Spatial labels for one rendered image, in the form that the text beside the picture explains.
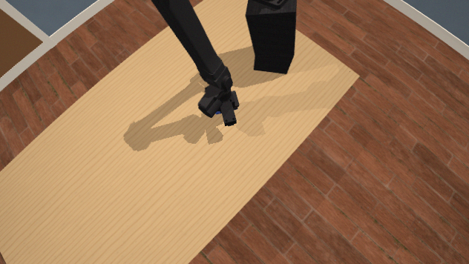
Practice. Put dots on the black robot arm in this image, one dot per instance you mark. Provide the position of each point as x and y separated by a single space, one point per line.
182 19

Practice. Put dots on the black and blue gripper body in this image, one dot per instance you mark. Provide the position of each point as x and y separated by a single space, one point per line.
235 99

